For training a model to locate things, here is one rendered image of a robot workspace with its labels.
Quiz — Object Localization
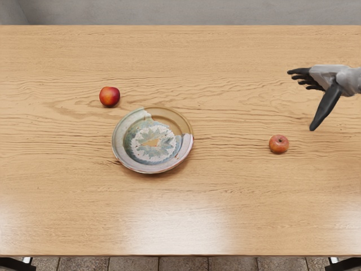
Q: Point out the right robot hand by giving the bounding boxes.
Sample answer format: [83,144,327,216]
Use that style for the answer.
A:
[287,64,361,132]

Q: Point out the patterned ceramic plate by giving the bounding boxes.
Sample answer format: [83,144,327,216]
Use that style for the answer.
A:
[111,106,195,174]

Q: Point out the small red orange apple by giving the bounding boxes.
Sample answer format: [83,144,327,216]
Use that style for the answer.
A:
[268,134,290,155]

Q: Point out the red yellow peach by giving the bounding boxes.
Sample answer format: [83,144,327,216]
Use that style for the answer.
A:
[99,86,121,107]

